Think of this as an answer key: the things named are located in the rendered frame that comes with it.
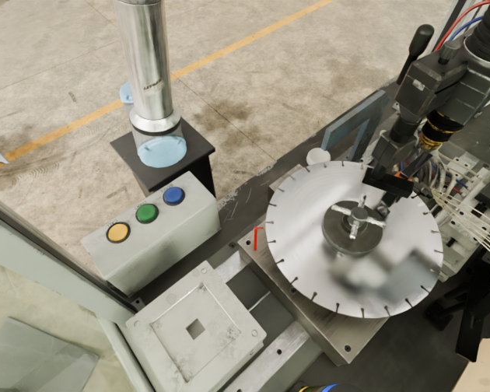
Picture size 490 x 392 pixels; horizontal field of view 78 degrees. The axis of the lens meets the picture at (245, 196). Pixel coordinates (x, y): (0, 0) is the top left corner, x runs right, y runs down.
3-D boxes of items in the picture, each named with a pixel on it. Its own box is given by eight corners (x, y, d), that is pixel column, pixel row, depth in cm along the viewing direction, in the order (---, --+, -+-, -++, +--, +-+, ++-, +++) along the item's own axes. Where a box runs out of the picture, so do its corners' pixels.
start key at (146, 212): (145, 227, 66) (142, 222, 64) (136, 215, 67) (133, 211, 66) (160, 216, 67) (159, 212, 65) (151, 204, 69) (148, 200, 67)
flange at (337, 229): (327, 254, 55) (329, 249, 53) (318, 202, 61) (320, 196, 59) (387, 253, 55) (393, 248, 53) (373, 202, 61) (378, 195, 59)
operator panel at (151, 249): (129, 298, 71) (103, 278, 59) (107, 264, 76) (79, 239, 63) (222, 229, 81) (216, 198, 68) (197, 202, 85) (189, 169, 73)
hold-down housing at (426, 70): (384, 176, 49) (455, 62, 32) (364, 157, 51) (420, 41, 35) (408, 161, 51) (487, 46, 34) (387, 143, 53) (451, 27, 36)
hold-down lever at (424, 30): (449, 61, 34) (469, 48, 34) (410, 28, 36) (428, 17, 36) (418, 105, 41) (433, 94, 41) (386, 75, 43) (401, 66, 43)
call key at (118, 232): (117, 248, 64) (113, 244, 62) (108, 235, 65) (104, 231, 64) (134, 236, 65) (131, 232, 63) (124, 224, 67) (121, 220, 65)
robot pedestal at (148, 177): (144, 237, 162) (77, 141, 99) (204, 197, 176) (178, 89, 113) (187, 295, 145) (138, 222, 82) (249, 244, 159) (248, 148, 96)
